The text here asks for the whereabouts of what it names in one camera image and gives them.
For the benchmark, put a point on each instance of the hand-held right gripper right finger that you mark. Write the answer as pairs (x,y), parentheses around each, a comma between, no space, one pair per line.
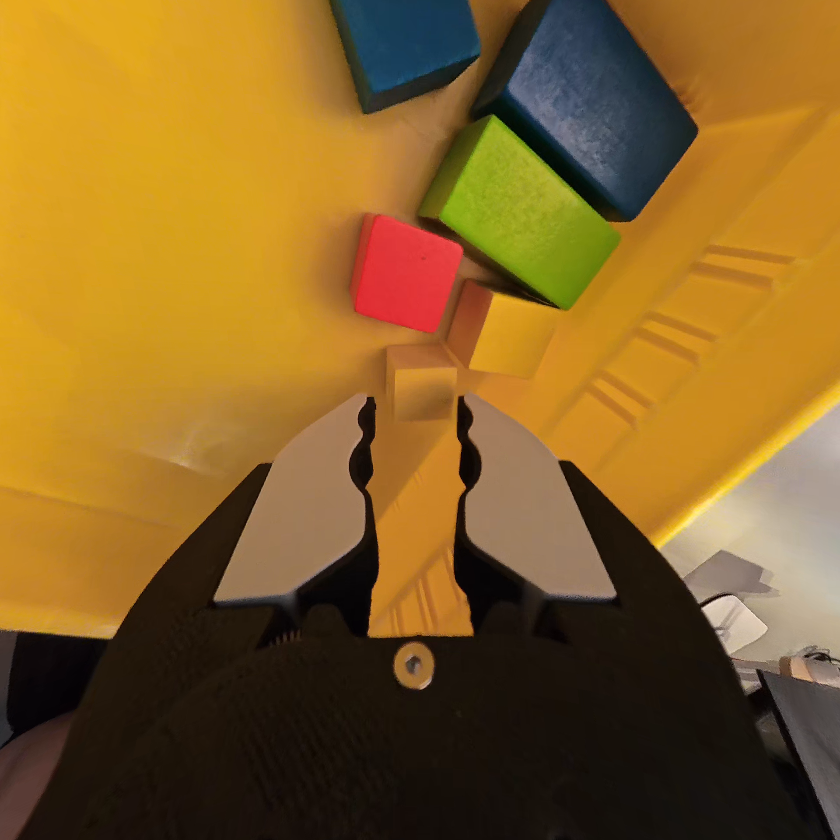
(535,518)

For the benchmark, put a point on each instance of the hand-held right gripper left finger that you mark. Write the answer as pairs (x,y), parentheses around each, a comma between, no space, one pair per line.
(295,518)

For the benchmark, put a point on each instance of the small yellow wooden cube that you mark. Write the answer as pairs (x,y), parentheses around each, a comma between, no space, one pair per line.
(423,390)

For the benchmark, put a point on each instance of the red wooden cube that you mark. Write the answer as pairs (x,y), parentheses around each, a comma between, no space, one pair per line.
(407,275)

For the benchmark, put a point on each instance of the yellow plastic bin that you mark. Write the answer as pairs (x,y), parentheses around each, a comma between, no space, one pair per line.
(164,262)

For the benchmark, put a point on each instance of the green wooden block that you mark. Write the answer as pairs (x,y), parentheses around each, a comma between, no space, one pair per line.
(518,210)

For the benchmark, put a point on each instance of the dark blue wooden block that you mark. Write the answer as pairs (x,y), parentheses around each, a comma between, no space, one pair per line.
(590,98)

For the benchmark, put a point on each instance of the blue rectangular block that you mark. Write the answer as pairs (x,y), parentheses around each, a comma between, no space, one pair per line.
(400,46)

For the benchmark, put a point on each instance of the person's right forearm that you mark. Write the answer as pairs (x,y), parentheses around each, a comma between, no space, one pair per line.
(26,781)

